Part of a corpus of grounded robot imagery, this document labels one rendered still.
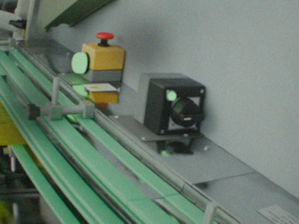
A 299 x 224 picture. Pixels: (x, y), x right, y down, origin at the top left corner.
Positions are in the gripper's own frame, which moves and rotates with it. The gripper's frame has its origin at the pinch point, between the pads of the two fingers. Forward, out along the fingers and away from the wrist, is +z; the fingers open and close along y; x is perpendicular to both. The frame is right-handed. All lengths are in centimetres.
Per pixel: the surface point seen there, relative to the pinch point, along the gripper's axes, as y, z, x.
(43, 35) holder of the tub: 7.4, 3.3, -1.3
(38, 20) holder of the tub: 7.4, -0.3, 2.8
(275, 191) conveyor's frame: 109, 6, -4
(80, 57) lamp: 55, -3, 0
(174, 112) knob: 87, 1, -1
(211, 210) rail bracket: 117, -13, -4
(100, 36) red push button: 55, -1, 6
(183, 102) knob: 87, 1, 1
